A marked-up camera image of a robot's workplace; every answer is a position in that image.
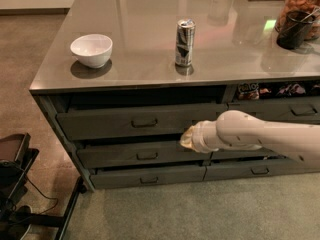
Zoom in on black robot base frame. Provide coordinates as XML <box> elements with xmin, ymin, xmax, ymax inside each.
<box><xmin>0</xmin><ymin>133</ymin><xmax>87</xmax><ymax>240</ymax></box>

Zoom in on white ceramic bowl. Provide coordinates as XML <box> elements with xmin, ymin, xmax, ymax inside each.
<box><xmin>70</xmin><ymin>34</ymin><xmax>113</xmax><ymax>68</ymax></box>

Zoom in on snack bags in drawer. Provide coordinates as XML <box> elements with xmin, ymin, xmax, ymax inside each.
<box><xmin>236</xmin><ymin>81</ymin><xmax>320</xmax><ymax>100</ymax></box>

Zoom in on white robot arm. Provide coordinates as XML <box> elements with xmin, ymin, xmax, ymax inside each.
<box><xmin>180</xmin><ymin>110</ymin><xmax>320</xmax><ymax>166</ymax></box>

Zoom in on black mesh cup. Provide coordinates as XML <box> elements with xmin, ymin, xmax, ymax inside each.
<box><xmin>277</xmin><ymin>11</ymin><xmax>315</xmax><ymax>50</ymax></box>

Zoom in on silver black drink can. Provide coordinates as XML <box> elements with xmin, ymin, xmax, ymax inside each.
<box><xmin>175</xmin><ymin>19</ymin><xmax>196</xmax><ymax>67</ymax></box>

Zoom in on grey drawer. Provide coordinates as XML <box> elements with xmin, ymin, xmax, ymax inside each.
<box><xmin>228</xmin><ymin>97</ymin><xmax>320</xmax><ymax>124</ymax></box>
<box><xmin>90</xmin><ymin>164</ymin><xmax>206</xmax><ymax>189</ymax></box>
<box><xmin>204</xmin><ymin>159</ymin><xmax>320</xmax><ymax>181</ymax></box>
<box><xmin>77</xmin><ymin>141</ymin><xmax>211</xmax><ymax>168</ymax></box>
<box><xmin>211</xmin><ymin>149</ymin><xmax>279</xmax><ymax>160</ymax></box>
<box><xmin>57</xmin><ymin>103</ymin><xmax>226</xmax><ymax>141</ymax></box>

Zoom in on grey cabinet counter frame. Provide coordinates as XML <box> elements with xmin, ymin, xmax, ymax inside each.
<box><xmin>30</xmin><ymin>0</ymin><xmax>320</xmax><ymax>190</ymax></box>

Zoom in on glass jar of nuts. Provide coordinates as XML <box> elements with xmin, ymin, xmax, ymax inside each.
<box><xmin>275</xmin><ymin>0</ymin><xmax>320</xmax><ymax>41</ymax></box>

